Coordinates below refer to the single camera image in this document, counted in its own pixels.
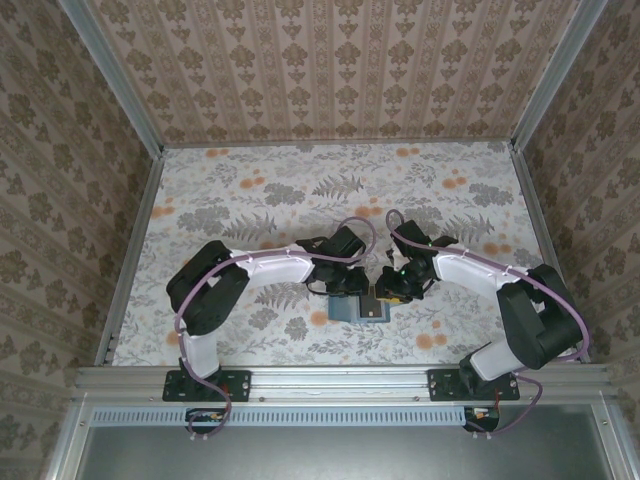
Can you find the black VIP credit card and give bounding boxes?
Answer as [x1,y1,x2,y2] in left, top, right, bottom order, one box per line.
[358,294,386,319]

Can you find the teal card holder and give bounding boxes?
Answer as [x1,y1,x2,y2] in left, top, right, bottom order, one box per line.
[327,294,391,324]

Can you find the floral patterned table cover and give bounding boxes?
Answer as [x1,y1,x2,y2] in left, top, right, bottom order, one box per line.
[112,141,576,366]

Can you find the black connector box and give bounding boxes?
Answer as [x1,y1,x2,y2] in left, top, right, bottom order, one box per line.
[463,405,501,432]
[185,407,229,434]

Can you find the grey metal panel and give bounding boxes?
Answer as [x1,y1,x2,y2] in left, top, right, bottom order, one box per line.
[74,424,619,480]

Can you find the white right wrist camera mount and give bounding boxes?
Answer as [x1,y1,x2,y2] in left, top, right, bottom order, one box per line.
[384,244,409,271]

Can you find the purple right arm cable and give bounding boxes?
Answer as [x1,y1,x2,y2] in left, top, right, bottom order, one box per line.
[384,208,592,441]

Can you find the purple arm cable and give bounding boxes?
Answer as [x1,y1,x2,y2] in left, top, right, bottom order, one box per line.
[172,217,379,444]
[384,208,592,441]

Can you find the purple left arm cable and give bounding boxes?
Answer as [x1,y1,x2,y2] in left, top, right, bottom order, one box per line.
[172,217,379,444]

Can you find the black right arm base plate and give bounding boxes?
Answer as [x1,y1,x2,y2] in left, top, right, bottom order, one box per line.
[428,368,521,403]

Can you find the aluminium mounting rail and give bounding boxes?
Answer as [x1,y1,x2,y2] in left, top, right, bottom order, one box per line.
[74,364,614,404]

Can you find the grey slotted cable duct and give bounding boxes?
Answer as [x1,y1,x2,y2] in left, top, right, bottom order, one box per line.
[92,405,474,427]

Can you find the aluminium side rail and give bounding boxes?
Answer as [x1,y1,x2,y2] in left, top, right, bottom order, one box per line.
[510,147,594,362]
[94,147,166,367]

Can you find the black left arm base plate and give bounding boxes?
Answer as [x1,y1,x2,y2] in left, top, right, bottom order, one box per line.
[162,368,252,403]

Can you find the aluminium corner post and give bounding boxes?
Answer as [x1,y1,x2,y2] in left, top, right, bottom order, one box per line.
[58,0,166,156]
[510,0,614,151]

